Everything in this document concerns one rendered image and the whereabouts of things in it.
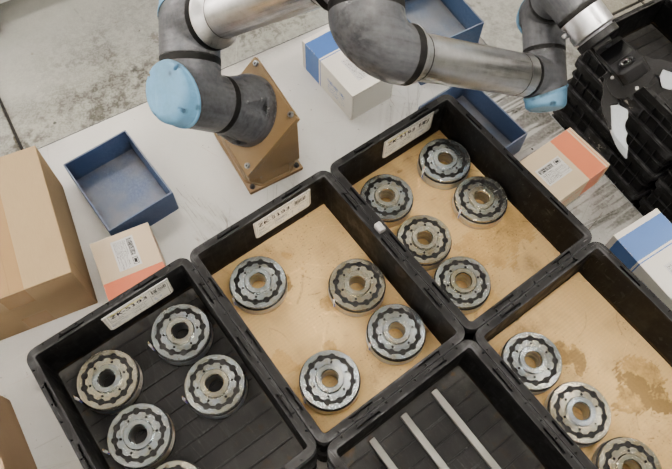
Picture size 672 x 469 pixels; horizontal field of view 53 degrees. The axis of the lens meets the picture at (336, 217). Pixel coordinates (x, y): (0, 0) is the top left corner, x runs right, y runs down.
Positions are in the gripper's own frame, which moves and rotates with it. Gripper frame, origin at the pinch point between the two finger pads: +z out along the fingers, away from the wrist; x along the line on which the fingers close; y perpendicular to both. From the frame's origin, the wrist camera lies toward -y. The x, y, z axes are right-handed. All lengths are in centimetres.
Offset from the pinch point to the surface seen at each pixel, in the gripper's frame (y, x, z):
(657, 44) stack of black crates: 102, -19, -10
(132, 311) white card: -27, 86, -28
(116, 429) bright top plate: -37, 94, -13
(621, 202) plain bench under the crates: 37.7, 13.2, 11.9
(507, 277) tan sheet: 4.0, 36.3, 6.7
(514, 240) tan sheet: 9.3, 32.2, 2.3
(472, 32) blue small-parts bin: 40, 17, -39
